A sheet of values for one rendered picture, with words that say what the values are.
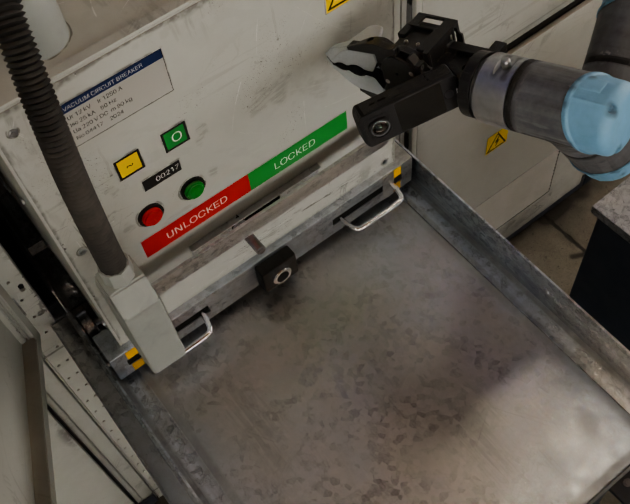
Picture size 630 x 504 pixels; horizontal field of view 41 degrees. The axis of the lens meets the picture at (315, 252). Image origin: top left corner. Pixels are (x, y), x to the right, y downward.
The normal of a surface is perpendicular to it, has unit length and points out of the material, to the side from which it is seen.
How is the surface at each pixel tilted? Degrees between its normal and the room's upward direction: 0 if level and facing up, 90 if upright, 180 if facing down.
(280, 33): 90
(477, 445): 0
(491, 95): 59
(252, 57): 90
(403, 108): 77
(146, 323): 90
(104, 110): 90
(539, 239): 0
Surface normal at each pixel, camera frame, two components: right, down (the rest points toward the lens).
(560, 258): -0.07, -0.53
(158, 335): 0.61, 0.65
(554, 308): -0.79, 0.54
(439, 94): 0.29, 0.65
